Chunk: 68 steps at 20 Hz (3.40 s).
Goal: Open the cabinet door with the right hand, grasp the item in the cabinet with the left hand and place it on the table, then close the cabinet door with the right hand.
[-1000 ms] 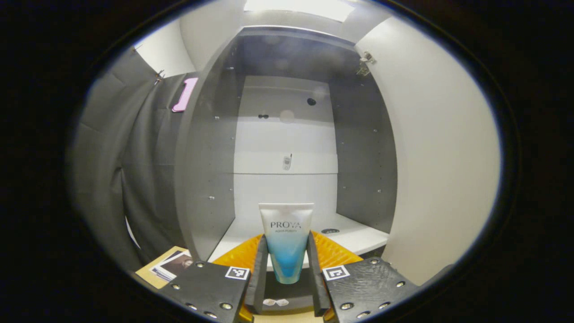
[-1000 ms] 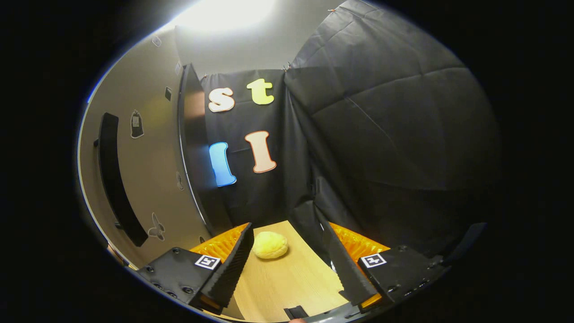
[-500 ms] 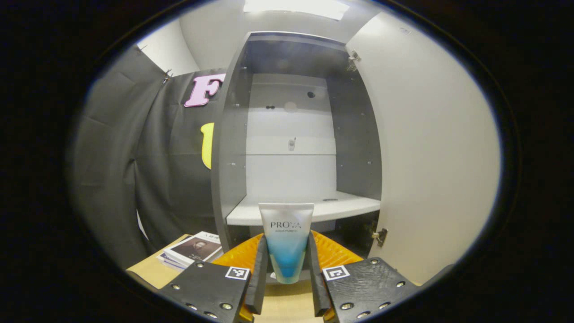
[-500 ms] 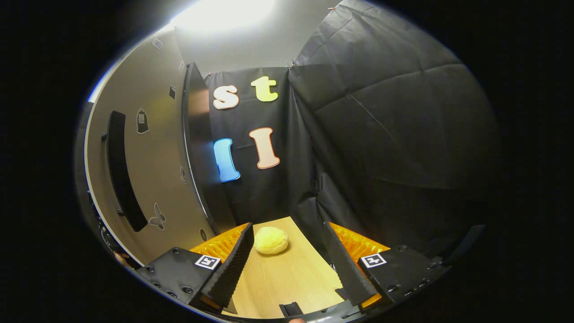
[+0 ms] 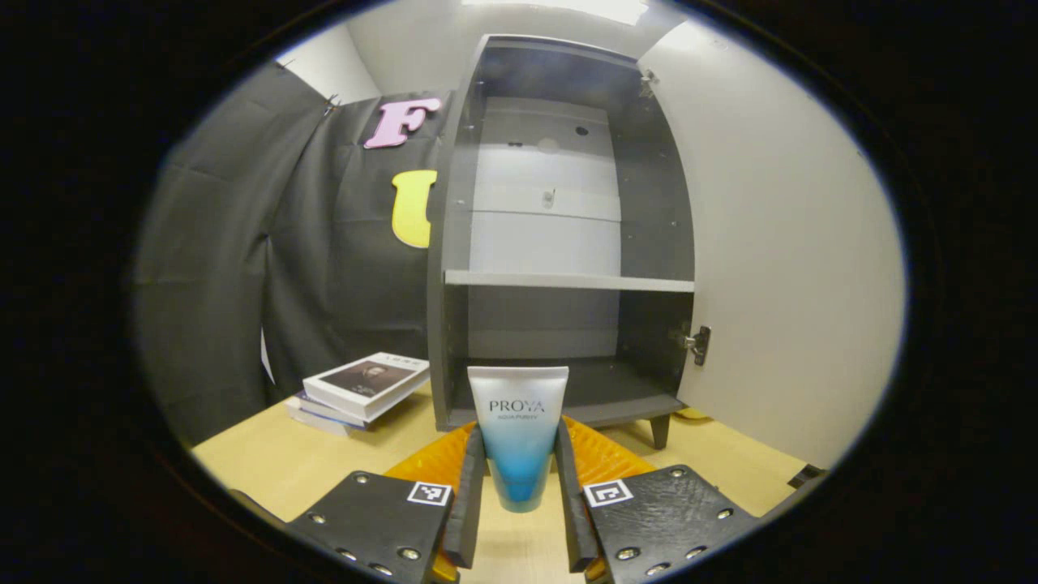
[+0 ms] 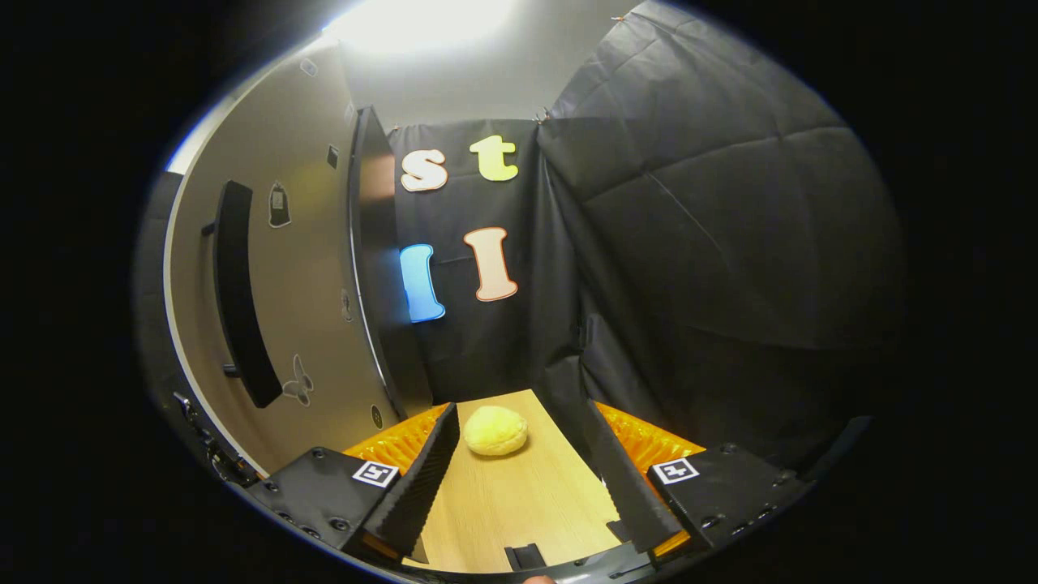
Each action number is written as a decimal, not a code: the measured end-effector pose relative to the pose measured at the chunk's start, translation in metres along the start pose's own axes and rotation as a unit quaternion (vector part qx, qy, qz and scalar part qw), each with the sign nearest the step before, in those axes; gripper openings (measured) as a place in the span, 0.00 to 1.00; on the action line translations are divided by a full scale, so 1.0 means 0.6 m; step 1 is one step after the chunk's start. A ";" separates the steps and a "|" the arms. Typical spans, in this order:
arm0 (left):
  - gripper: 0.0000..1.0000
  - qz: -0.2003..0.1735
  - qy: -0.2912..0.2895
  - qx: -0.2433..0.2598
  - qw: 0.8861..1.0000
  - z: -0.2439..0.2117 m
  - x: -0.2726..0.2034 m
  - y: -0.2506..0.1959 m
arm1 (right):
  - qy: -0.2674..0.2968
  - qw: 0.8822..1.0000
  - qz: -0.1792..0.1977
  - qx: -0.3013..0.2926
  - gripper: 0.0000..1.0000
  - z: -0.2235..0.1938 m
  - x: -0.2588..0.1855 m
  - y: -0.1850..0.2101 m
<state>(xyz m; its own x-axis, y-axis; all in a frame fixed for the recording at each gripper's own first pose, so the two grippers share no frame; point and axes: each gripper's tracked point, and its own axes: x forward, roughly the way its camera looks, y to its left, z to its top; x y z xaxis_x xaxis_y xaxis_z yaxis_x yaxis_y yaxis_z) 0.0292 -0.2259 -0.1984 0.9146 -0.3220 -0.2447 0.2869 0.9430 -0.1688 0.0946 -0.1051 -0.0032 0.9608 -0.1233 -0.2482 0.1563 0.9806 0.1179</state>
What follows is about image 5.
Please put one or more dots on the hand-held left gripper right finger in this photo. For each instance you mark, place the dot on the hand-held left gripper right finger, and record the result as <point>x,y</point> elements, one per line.
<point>572,519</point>

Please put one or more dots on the metal door hinge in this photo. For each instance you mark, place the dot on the metal door hinge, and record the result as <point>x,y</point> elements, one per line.
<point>699,345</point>

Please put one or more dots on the dark grey cabinet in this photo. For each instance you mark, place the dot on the dark grey cabinet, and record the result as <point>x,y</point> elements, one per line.
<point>649,203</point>

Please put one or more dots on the white book with portrait cover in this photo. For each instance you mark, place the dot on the white book with portrait cover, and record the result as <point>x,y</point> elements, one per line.
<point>365,381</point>

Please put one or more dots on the white and blue bottle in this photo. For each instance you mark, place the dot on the white and blue bottle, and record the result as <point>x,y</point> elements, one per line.
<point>519,438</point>

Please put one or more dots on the grey cabinet shelf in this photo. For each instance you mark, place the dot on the grey cabinet shelf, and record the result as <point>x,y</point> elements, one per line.
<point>568,281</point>

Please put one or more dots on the ceiling light panel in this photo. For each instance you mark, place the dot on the ceiling light panel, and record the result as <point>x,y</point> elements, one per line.
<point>568,6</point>

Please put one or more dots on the light grey cabinet door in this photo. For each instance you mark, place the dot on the light grey cabinet door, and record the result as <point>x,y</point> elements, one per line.
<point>787,243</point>

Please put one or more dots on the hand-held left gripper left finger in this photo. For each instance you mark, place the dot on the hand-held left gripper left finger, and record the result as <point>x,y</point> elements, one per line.
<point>466,511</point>

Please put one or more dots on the blue covered book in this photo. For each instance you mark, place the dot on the blue covered book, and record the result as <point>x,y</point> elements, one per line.
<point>320,408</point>

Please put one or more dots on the pale grey book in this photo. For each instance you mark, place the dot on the pale grey book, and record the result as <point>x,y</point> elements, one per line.
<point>308,419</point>

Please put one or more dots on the black backdrop cloth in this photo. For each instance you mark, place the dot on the black backdrop cloth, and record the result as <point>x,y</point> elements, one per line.
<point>243,243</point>

